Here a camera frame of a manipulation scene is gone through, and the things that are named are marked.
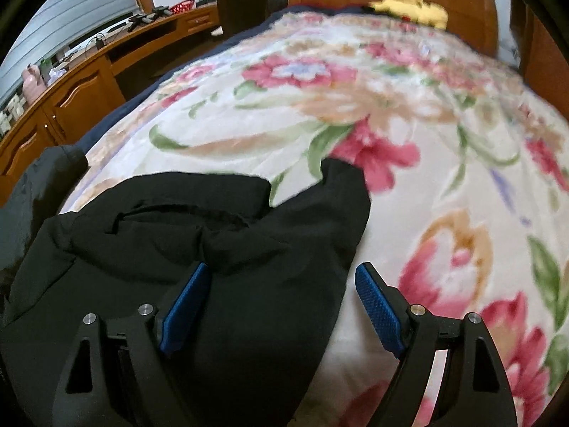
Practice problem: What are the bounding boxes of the black jacket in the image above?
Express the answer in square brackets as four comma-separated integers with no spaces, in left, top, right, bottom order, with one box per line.
[0,157,373,427]

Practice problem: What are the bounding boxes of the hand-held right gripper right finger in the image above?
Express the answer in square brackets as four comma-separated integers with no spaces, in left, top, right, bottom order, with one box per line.
[354,262,519,427]

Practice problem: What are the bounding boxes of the pink bottle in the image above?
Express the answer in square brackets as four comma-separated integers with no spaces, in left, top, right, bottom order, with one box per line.
[22,64,45,103]

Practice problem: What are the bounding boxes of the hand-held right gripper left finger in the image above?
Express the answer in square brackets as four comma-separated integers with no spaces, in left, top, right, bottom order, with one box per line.
[51,262,212,427]

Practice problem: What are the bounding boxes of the black gadget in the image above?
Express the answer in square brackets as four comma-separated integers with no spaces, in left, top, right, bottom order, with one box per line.
[127,5,172,33]

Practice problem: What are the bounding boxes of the dark wooden chair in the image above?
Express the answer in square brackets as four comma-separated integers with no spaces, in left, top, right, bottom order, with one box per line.
[216,0,289,38]

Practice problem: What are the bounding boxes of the floral blanket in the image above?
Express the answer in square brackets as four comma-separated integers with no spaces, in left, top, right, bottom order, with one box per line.
[58,6,569,427]

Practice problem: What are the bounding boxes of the dark grey cloth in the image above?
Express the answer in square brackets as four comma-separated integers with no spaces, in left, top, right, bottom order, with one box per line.
[0,144,90,272]

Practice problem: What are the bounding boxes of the wooden headboard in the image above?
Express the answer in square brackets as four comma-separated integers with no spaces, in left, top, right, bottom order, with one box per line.
[287,0,499,56]

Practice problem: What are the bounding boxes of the yellow plush toy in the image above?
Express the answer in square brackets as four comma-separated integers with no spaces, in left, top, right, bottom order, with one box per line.
[369,0,449,31]

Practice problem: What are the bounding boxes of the wooden desk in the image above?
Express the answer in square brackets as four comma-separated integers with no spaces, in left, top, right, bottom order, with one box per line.
[0,0,223,207]

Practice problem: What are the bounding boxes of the grey window blinds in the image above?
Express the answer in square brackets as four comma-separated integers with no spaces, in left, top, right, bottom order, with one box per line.
[0,0,136,107]

